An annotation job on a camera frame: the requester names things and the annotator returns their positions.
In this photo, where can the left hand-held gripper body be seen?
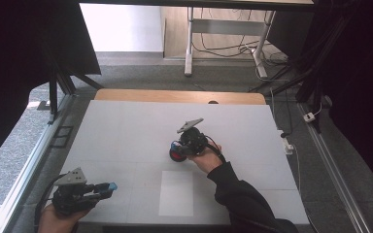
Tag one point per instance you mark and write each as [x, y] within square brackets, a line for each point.
[69, 197]

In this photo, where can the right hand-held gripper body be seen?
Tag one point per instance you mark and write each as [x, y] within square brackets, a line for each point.
[194, 140]

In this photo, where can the small blue piece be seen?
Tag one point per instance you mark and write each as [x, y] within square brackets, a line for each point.
[174, 145]

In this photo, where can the round red dish black rim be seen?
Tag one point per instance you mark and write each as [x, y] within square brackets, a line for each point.
[176, 157]

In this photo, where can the small blue box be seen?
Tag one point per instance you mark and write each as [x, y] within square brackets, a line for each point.
[112, 186]

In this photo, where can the person's right hand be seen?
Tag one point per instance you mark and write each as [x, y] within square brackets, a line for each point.
[207, 161]

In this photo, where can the person's left hand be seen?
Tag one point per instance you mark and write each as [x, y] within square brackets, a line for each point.
[56, 223]

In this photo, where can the white paper sheet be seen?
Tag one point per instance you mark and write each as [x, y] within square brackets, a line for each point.
[176, 193]

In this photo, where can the wooden table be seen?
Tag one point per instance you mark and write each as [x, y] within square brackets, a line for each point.
[175, 96]

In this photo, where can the white table cover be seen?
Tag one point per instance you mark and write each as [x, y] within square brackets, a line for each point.
[126, 136]

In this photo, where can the black metal stand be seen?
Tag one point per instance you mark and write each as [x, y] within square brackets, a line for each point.
[314, 77]
[53, 93]

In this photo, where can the small white adapter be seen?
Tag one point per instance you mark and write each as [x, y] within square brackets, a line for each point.
[309, 117]

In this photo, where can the white panel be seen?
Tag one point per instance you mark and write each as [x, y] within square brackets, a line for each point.
[123, 27]

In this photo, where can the black curtain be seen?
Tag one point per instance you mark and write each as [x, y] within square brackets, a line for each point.
[19, 64]
[359, 81]

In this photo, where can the aluminium rail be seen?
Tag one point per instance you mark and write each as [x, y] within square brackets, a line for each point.
[29, 161]
[333, 168]

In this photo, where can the white metal desk frame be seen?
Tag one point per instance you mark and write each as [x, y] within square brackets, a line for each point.
[226, 27]

